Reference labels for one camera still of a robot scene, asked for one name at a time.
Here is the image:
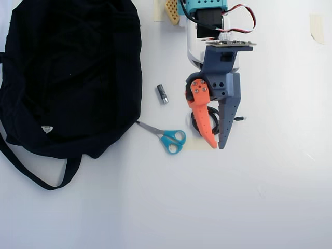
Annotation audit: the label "blue grey gripper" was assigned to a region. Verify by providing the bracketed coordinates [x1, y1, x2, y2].
[184, 45, 254, 150]

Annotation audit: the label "black braided cable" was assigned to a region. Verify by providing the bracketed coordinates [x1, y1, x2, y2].
[190, 105, 247, 138]

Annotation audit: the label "black fabric bag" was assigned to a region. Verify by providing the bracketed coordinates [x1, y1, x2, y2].
[0, 0, 144, 191]

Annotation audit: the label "wide beige tape strip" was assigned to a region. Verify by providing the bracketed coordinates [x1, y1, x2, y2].
[183, 136, 218, 151]

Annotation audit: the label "narrow beige tape strip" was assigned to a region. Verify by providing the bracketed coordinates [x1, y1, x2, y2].
[153, 0, 167, 22]

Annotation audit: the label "torn beige tape piece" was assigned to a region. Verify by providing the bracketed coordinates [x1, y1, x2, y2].
[309, 13, 325, 46]

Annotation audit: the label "blue handled scissors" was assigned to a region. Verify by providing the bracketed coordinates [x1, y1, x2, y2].
[136, 121, 187, 156]

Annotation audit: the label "camera circuit board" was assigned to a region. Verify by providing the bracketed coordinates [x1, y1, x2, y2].
[206, 39, 258, 48]

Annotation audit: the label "red white black servo wire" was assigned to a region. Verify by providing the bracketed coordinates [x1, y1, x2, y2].
[220, 3, 258, 35]

